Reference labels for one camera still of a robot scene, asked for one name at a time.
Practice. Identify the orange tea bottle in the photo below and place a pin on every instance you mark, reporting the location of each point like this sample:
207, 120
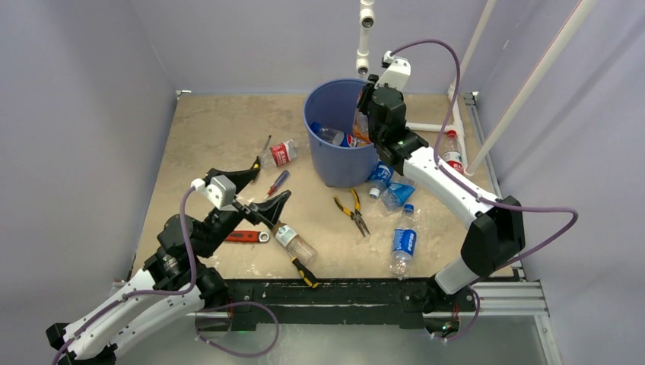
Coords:
360, 127

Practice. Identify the aluminium frame rail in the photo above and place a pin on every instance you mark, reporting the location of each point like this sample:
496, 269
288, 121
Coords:
511, 299

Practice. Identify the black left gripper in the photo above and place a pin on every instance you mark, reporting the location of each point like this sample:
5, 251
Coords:
268, 211

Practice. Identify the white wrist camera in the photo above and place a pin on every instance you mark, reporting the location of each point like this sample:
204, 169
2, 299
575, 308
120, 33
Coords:
397, 72
219, 190

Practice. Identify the blue plastic bin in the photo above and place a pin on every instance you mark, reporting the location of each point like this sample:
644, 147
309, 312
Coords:
340, 157

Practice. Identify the blue red screwdriver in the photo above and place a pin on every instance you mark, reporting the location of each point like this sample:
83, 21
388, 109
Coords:
279, 182

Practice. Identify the yellow handled pliers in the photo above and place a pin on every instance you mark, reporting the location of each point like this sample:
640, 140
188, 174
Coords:
354, 213

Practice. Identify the crushed blue label bottle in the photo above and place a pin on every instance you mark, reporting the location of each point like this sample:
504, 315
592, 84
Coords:
398, 193

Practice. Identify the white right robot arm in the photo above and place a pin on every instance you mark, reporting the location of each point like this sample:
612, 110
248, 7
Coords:
495, 230

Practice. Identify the white pipe frame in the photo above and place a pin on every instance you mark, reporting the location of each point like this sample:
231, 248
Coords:
544, 143

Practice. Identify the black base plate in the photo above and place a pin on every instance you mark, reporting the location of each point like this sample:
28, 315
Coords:
414, 303

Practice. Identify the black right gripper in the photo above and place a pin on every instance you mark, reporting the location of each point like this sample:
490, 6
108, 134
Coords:
367, 93

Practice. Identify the red handled adjustable wrench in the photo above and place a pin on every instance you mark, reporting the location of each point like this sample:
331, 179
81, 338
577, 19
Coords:
248, 236

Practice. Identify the Starbucks bottle green cap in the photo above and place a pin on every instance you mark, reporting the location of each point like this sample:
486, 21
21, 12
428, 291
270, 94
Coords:
294, 243

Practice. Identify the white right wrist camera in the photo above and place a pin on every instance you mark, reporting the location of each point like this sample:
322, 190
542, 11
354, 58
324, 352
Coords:
397, 72

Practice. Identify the small clear bottle blue cap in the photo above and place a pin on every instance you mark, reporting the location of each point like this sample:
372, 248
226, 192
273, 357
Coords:
404, 241

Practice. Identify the overhead white camera mount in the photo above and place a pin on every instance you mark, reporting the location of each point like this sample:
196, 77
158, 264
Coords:
366, 22

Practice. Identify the clear bottle white cap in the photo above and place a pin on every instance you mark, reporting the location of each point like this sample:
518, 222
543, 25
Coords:
379, 179

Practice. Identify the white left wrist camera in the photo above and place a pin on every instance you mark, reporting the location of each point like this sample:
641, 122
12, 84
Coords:
219, 190

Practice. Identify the clear bottle red label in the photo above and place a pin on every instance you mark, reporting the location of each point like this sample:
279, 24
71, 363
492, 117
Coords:
284, 152

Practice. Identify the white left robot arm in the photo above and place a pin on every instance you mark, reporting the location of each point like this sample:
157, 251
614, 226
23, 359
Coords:
172, 282

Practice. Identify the Pepsi bottle blue label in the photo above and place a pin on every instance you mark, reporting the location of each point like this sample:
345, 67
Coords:
332, 136

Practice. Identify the black yellow screwdriver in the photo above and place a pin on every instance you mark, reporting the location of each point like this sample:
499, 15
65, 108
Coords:
258, 161
307, 276

